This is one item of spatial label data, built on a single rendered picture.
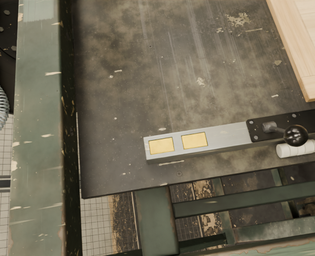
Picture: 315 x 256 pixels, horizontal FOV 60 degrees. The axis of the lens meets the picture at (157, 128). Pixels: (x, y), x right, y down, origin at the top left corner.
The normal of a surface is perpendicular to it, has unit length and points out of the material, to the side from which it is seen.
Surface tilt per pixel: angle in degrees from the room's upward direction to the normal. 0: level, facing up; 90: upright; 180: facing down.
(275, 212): 0
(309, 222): 0
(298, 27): 57
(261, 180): 0
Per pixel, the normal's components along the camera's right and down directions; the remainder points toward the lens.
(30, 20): -0.04, -0.36
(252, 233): -0.86, -0.07
